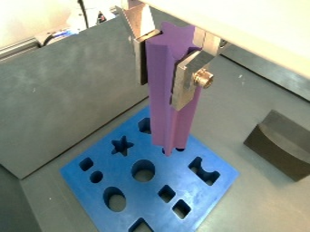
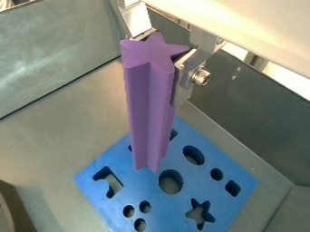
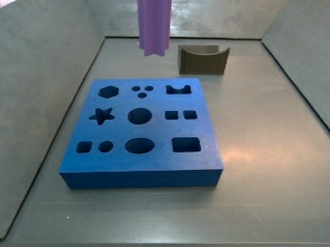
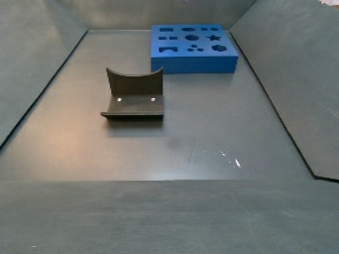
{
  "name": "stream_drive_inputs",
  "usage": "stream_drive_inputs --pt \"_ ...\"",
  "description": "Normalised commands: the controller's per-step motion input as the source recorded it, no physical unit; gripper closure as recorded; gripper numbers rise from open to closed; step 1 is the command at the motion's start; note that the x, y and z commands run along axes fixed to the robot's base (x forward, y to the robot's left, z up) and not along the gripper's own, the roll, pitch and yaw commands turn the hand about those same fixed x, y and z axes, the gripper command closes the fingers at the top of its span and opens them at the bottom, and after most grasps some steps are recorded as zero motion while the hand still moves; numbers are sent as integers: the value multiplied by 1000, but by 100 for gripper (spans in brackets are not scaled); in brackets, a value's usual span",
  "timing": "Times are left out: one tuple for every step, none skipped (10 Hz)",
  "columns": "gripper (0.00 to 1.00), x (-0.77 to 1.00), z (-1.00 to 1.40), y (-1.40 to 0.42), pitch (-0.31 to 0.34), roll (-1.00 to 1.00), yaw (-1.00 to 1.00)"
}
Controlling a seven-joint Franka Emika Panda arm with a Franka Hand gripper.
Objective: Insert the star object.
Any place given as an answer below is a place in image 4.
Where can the blue shape sorter box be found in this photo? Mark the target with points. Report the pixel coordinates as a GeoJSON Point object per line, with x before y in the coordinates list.
{"type": "Point", "coordinates": [193, 48]}

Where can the black curved holder bracket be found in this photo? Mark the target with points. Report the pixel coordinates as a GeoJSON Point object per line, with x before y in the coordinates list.
{"type": "Point", "coordinates": [135, 89]}

